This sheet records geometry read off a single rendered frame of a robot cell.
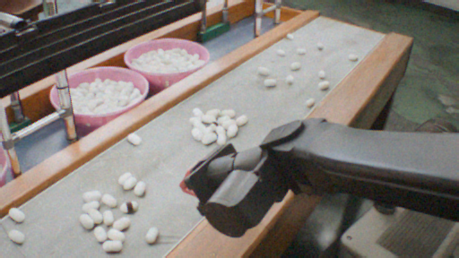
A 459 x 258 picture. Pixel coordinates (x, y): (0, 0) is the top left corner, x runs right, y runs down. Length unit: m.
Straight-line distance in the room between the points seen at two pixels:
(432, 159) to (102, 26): 0.53
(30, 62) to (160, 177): 0.39
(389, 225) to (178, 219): 0.67
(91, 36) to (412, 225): 0.99
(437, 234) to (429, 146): 0.97
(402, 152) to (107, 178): 0.67
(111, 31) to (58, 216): 0.36
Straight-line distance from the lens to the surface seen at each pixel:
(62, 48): 0.63
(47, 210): 0.84
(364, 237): 1.18
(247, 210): 0.45
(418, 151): 0.32
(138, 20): 0.73
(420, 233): 1.26
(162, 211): 0.80
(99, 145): 0.94
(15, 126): 1.16
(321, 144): 0.41
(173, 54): 1.39
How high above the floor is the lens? 1.31
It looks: 34 degrees down
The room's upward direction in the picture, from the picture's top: 3 degrees clockwise
